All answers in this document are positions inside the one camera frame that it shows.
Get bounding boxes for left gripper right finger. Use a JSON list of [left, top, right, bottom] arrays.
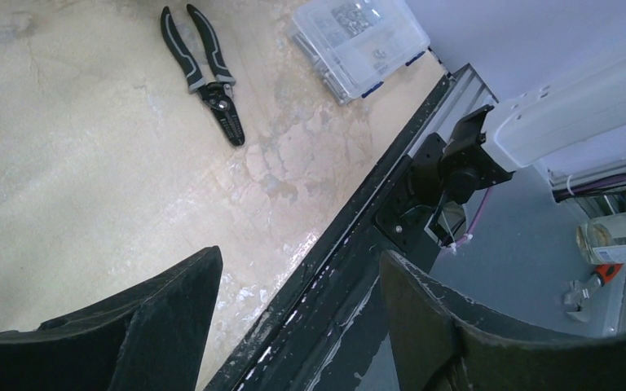
[[379, 251, 626, 390]]

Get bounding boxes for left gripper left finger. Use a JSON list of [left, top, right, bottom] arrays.
[[0, 246, 223, 390]]

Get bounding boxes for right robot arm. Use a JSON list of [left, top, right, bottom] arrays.
[[437, 43, 626, 205]]

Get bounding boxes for clear jar off table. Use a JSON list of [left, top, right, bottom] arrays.
[[575, 212, 626, 265]]

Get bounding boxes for black grey pliers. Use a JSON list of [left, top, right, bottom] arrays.
[[160, 3, 246, 147]]

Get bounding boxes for clear plastic parts box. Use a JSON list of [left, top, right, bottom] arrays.
[[289, 0, 430, 105]]

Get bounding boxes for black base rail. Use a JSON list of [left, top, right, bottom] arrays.
[[207, 66, 492, 390]]

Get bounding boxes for red handled tool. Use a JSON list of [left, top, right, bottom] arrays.
[[563, 264, 623, 323]]

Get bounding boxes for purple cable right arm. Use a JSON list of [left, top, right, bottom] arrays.
[[447, 167, 626, 255]]

